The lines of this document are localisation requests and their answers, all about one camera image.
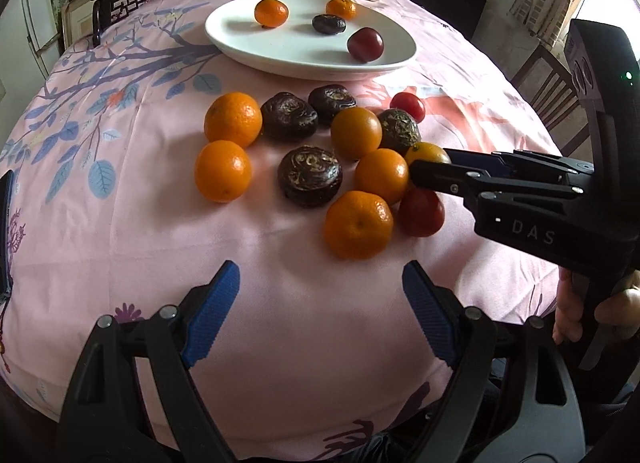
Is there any black cabinet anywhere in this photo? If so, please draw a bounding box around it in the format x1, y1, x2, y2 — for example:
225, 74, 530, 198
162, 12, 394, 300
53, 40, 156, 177
395, 0, 491, 41

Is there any beige framed board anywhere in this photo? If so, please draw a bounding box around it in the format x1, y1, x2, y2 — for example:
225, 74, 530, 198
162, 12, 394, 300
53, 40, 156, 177
61, 0, 97, 52

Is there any small orange mandarin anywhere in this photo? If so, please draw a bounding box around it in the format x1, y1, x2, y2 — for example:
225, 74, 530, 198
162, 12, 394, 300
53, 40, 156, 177
325, 0, 358, 20
254, 0, 290, 28

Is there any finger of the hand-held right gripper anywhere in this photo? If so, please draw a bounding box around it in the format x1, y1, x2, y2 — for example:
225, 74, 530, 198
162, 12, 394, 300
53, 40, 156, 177
444, 147, 597, 182
409, 159, 585, 200

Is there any pink printed tablecloth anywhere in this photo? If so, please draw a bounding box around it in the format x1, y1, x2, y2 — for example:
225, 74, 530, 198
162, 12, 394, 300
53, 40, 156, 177
0, 0, 563, 461

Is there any green-tinged orange mandarin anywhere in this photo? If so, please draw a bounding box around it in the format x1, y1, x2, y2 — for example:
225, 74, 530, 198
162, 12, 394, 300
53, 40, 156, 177
404, 142, 452, 166

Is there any black flat device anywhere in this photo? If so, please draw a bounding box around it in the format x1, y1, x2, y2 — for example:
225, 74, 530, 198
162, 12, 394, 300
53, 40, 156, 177
0, 169, 17, 306

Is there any dark water chestnut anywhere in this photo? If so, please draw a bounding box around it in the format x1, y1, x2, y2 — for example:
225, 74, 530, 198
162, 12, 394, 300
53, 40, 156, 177
260, 92, 319, 142
376, 108, 422, 156
307, 85, 358, 126
277, 145, 344, 208
312, 14, 347, 36

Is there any brown wooden chair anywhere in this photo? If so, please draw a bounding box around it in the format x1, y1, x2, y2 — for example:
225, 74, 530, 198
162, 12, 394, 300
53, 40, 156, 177
511, 44, 594, 156

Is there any dark red cherry tomato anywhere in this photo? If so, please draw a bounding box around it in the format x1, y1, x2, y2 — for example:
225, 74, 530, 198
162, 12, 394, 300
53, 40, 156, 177
347, 27, 385, 64

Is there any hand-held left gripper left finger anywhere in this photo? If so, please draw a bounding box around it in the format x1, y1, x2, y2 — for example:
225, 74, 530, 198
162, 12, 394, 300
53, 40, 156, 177
56, 259, 242, 463

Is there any white oval plate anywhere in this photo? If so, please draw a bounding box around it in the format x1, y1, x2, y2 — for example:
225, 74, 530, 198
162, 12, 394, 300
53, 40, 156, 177
204, 0, 418, 82

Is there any large orange mandarin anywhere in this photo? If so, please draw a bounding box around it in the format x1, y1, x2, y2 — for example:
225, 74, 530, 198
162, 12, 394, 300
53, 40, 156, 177
203, 92, 263, 148

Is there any person's right hand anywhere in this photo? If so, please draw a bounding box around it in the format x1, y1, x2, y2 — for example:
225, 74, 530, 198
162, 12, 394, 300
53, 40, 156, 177
552, 267, 640, 345

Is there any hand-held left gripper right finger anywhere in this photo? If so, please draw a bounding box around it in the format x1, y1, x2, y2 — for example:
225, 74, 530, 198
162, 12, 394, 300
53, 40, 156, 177
401, 260, 588, 463

